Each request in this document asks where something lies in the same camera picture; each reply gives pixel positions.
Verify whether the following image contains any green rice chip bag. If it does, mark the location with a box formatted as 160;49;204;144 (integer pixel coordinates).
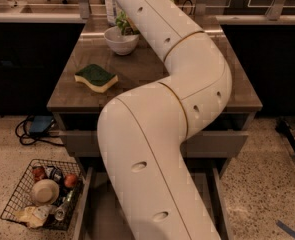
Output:
115;0;174;36

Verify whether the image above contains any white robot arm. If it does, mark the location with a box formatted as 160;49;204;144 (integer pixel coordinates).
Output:
97;0;232;240

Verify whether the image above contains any white ceramic bowl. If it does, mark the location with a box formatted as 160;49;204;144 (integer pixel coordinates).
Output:
104;26;139;55

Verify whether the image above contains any round wooden bowl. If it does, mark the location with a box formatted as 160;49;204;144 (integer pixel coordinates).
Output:
30;179;59;206

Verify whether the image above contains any crumpled beige snack bag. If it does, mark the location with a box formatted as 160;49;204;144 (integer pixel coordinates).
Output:
13;205;55;228

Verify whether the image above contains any green and yellow sponge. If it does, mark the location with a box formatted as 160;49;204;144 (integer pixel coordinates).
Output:
74;64;118;93

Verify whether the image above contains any upper grey drawer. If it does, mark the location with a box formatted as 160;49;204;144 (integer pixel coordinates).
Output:
59;130;249;158

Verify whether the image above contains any red apple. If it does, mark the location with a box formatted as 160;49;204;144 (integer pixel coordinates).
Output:
64;174;78;189

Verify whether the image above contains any blue power box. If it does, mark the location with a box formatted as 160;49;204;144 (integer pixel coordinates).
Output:
29;116;53;135

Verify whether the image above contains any blue white snack pack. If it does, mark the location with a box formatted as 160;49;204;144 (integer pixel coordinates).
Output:
45;166;64;184

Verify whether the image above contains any white plastic bottle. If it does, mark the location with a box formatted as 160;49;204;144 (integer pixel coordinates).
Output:
104;0;117;26

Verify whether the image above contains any lower open grey drawer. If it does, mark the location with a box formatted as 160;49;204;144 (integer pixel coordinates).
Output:
72;157;234;240

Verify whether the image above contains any red tin can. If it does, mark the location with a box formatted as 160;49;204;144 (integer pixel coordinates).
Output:
32;166;47;182

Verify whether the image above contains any clear glass bottle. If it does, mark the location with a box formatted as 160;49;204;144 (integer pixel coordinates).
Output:
54;191;74;221

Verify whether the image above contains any black floor cable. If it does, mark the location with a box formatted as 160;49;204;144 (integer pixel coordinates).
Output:
14;115;65;148

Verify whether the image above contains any black wire basket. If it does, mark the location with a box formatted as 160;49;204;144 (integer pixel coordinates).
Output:
1;159;83;230

